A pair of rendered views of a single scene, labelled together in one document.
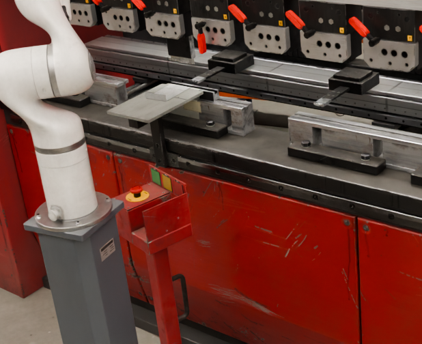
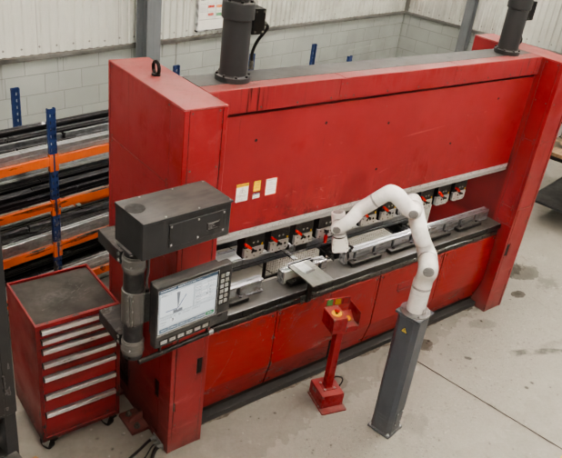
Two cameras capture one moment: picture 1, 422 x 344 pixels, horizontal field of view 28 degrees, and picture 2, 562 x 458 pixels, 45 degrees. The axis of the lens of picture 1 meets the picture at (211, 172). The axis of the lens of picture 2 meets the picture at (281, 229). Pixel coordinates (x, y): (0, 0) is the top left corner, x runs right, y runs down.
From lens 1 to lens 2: 482 cm
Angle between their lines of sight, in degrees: 72
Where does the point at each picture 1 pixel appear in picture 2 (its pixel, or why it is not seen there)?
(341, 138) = (363, 251)
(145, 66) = not seen: hidden behind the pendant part
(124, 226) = (342, 327)
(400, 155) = (380, 247)
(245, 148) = (337, 273)
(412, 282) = (393, 286)
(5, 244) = (198, 412)
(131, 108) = (316, 280)
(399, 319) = (386, 303)
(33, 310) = (215, 436)
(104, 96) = (253, 289)
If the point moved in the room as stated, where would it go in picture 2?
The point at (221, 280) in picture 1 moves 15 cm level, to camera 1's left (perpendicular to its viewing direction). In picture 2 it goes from (318, 337) to (316, 350)
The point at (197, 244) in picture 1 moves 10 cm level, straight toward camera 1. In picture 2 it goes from (311, 328) to (326, 331)
